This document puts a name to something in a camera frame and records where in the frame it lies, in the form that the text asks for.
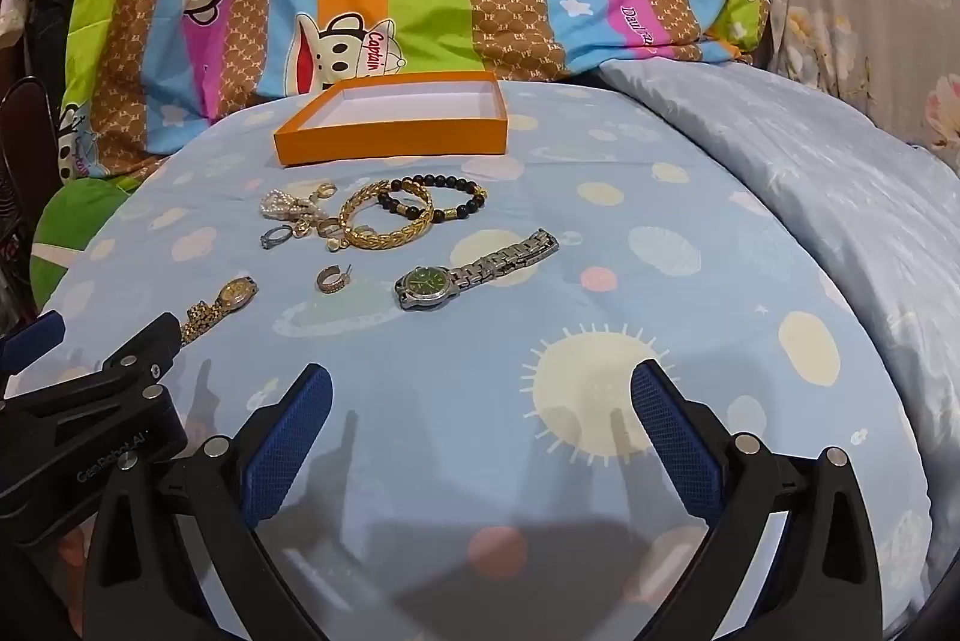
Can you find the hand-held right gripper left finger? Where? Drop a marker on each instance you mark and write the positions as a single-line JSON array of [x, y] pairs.
[[289, 446]]

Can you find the orange cardboard box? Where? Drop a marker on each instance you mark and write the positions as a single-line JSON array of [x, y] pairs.
[[390, 135]]

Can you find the gold rings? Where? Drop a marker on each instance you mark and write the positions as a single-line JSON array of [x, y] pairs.
[[328, 229]]

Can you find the small gold pendant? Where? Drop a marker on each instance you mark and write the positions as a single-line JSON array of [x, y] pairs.
[[301, 229]]

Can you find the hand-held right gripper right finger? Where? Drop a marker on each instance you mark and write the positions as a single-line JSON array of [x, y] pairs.
[[675, 446]]

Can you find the gold hoop earring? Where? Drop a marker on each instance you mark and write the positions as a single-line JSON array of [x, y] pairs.
[[327, 190], [328, 283]]

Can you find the green cushion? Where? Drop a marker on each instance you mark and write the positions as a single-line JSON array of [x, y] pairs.
[[71, 221]]

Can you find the gold watch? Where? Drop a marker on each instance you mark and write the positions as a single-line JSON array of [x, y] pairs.
[[236, 292]]

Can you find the light blue quilt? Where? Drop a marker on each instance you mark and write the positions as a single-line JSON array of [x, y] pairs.
[[825, 184]]

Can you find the silver watch green dial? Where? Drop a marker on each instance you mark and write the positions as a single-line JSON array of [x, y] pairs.
[[427, 285]]

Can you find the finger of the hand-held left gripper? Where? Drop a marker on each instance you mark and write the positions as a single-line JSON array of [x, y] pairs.
[[127, 364], [34, 334]]

